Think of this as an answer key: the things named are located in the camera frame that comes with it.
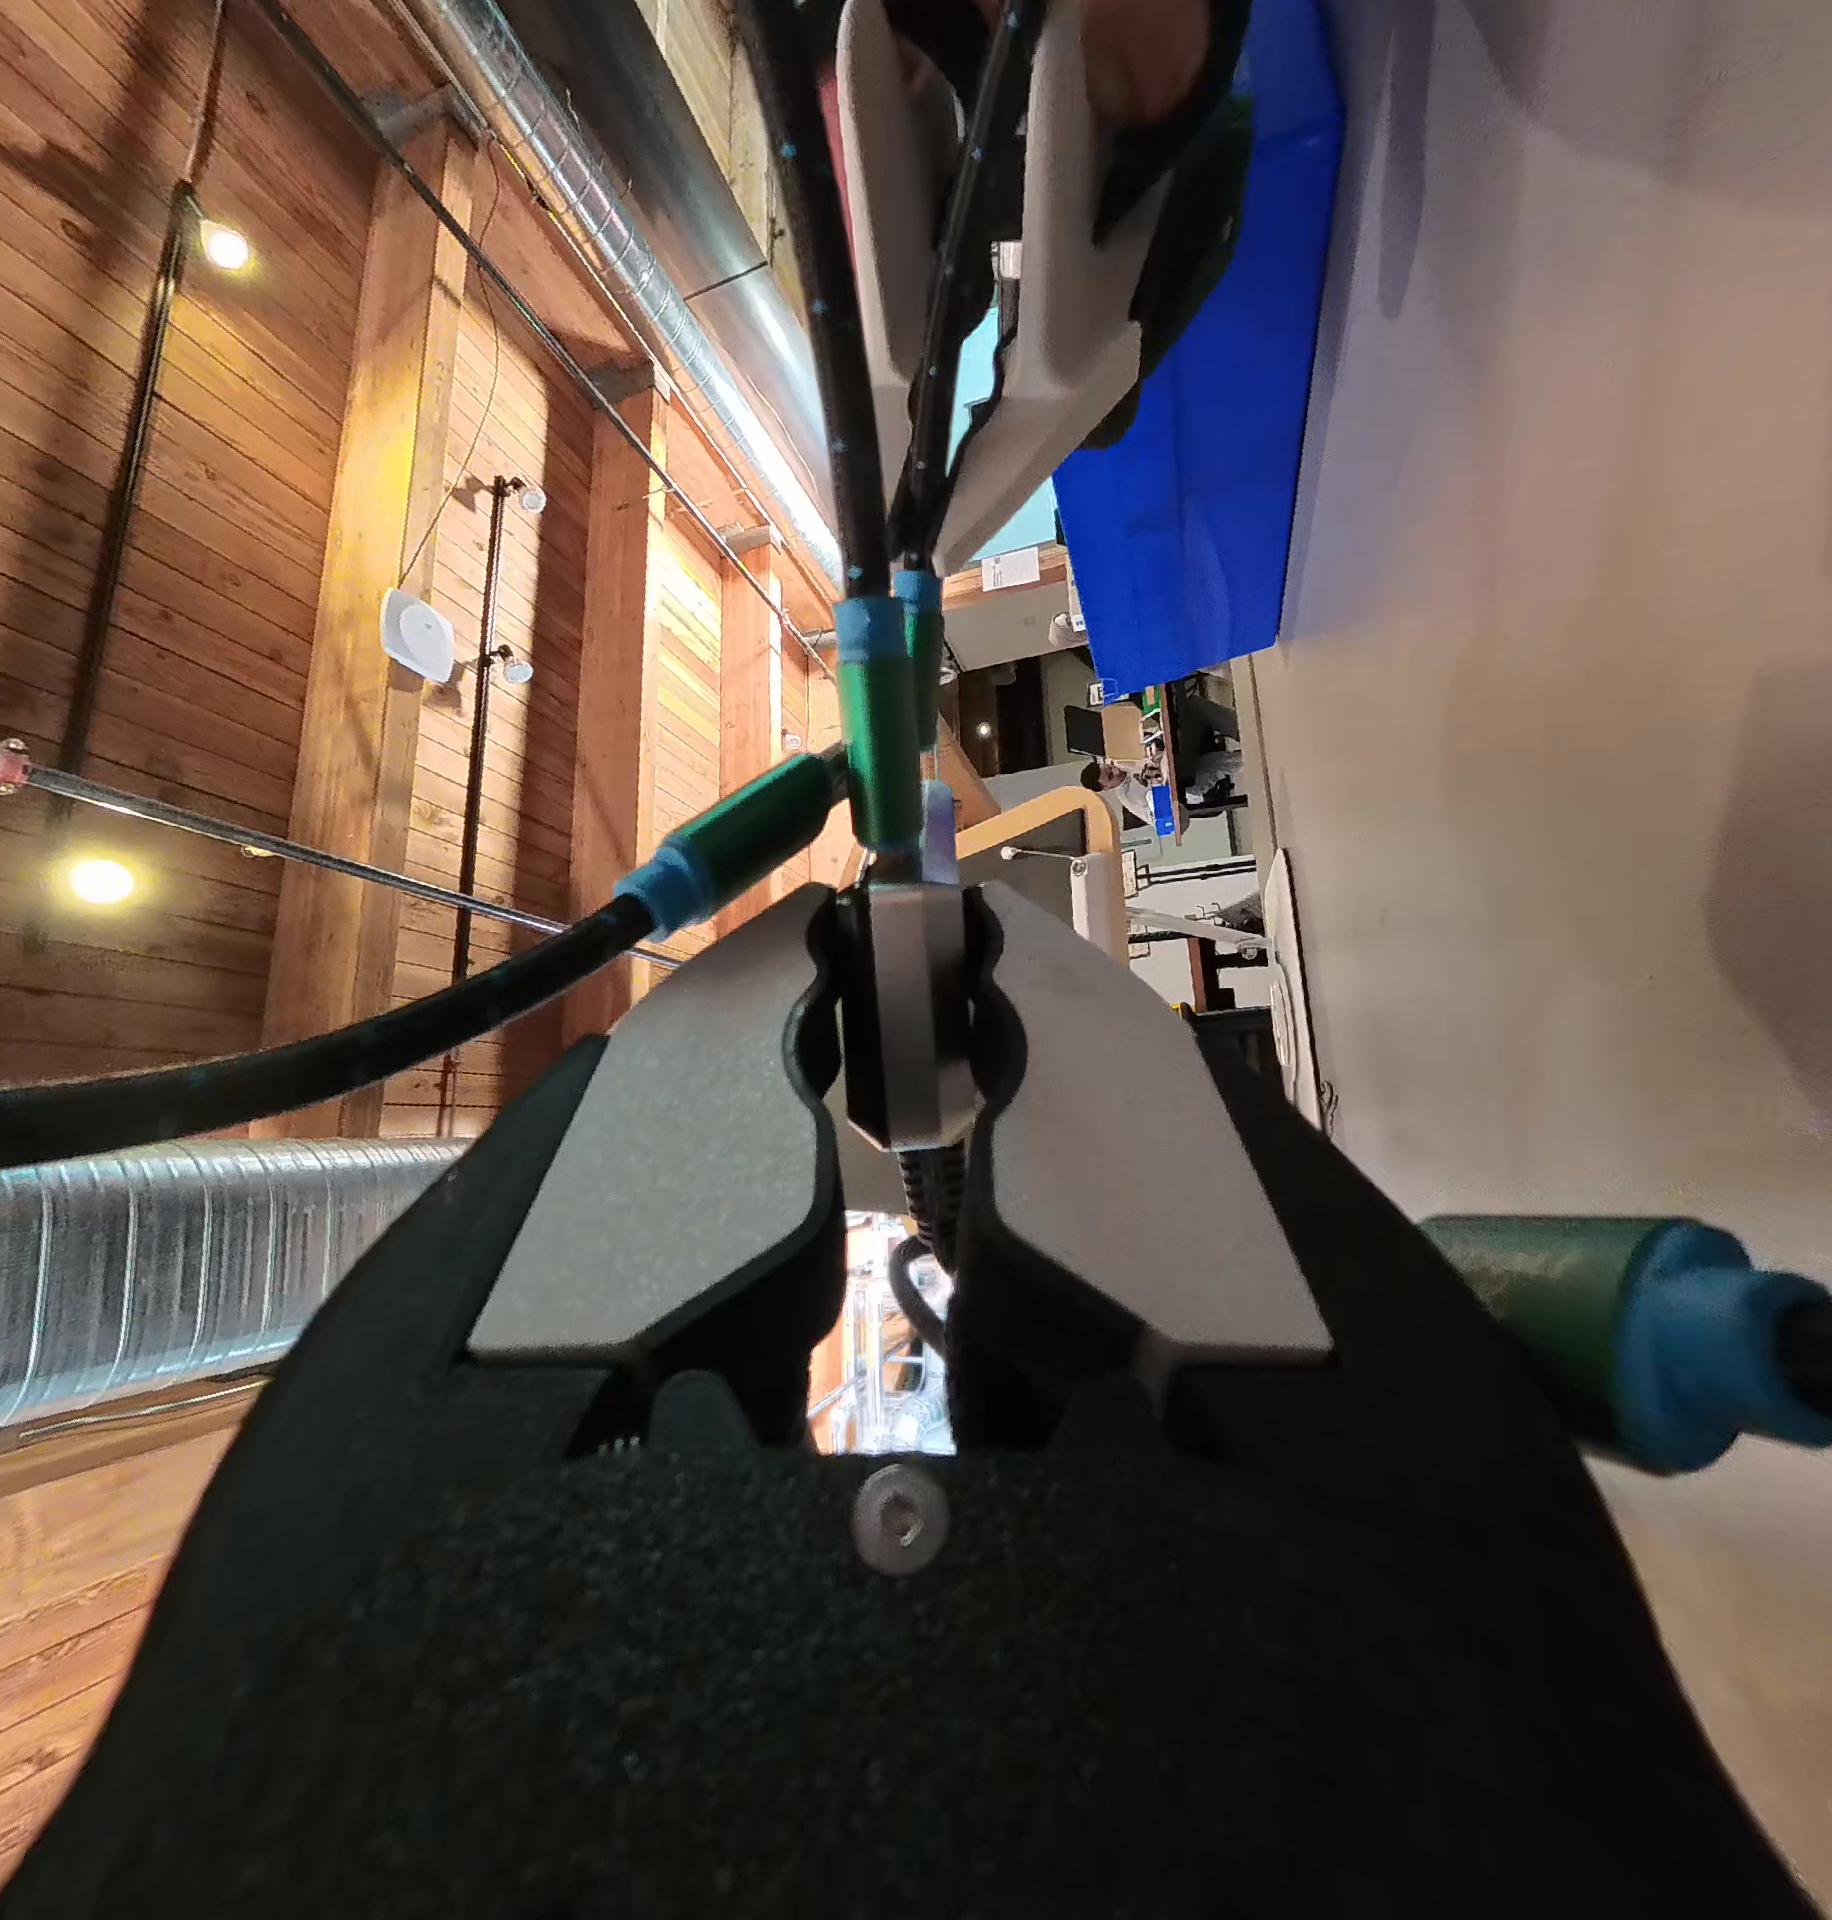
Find silver ventilation duct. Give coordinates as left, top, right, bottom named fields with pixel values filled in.
left=451, top=0, right=852, bottom=586
left=0, top=1135, right=474, bottom=1443

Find white panel stand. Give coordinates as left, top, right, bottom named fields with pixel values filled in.
left=1122, top=850, right=1326, bottom=1131

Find black hdmi switch with cable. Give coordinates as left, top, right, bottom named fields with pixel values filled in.
left=841, top=797, right=995, bottom=1352

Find blue plastic bin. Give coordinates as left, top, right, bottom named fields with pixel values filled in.
left=1050, top=0, right=1347, bottom=695

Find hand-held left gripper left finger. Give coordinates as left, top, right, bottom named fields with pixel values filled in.
left=466, top=889, right=852, bottom=1418

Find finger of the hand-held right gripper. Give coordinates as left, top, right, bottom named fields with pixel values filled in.
left=931, top=0, right=1164, bottom=578
left=836, top=0, right=967, bottom=407

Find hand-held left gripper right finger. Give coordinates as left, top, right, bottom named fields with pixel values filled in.
left=965, top=889, right=1340, bottom=1395

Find white round wall device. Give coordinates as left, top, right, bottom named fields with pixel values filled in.
left=380, top=589, right=458, bottom=687

